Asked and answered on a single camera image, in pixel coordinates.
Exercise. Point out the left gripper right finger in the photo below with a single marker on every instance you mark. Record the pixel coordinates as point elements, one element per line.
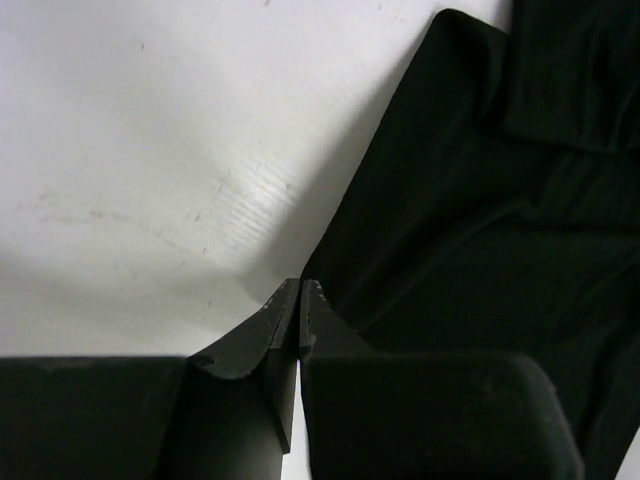
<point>444,415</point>

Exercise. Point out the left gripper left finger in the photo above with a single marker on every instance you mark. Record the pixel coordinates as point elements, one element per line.
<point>224,412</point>

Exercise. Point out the black tank top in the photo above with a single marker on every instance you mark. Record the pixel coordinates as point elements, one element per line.
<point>497,207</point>

